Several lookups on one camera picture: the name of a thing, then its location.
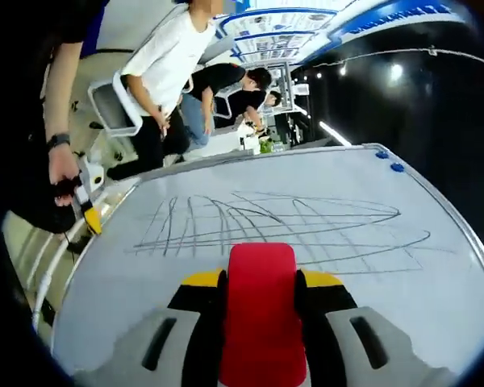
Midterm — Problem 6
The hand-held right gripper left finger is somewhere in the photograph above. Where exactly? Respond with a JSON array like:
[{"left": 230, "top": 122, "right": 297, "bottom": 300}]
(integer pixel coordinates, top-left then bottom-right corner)
[{"left": 74, "top": 268, "right": 230, "bottom": 387}]

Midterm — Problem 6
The white whiteboard with grey frame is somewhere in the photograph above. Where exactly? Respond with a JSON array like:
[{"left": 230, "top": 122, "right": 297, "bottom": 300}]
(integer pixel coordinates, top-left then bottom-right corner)
[{"left": 50, "top": 143, "right": 484, "bottom": 378}]

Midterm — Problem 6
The person's dark clothing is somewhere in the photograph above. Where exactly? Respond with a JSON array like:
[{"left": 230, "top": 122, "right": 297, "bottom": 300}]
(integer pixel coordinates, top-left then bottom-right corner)
[{"left": 2, "top": 0, "right": 106, "bottom": 237}]

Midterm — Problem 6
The red whiteboard eraser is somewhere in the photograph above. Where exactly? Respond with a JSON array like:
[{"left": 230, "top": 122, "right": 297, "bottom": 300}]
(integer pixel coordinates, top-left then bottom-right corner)
[{"left": 219, "top": 243, "right": 307, "bottom": 386}]

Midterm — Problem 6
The person's left hand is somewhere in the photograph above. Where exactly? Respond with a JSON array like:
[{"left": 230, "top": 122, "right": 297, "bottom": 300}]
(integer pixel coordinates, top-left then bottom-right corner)
[{"left": 50, "top": 140, "right": 84, "bottom": 209}]

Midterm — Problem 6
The blue white wall display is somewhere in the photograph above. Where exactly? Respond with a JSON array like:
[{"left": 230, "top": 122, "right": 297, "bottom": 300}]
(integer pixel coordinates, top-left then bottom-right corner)
[{"left": 215, "top": 0, "right": 469, "bottom": 65}]

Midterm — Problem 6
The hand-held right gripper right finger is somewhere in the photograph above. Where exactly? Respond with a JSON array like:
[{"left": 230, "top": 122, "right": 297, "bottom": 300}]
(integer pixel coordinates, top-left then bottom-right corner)
[{"left": 294, "top": 268, "right": 461, "bottom": 387}]

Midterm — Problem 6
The white ceiling conduit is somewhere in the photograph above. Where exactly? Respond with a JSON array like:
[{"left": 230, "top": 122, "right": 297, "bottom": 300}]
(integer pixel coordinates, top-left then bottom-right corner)
[{"left": 306, "top": 46, "right": 484, "bottom": 69}]

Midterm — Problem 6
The black wristband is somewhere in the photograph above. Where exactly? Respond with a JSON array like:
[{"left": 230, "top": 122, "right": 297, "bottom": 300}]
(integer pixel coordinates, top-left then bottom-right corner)
[{"left": 46, "top": 134, "right": 72, "bottom": 150}]

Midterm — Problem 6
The white mesh office chair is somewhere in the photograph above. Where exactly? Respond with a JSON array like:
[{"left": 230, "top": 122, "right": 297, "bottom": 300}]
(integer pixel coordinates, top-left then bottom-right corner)
[{"left": 87, "top": 72, "right": 144, "bottom": 140}]

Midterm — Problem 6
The white floor pipe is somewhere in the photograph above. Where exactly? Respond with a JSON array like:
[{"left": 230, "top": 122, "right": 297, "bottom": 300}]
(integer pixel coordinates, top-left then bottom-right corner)
[{"left": 31, "top": 217, "right": 94, "bottom": 327}]

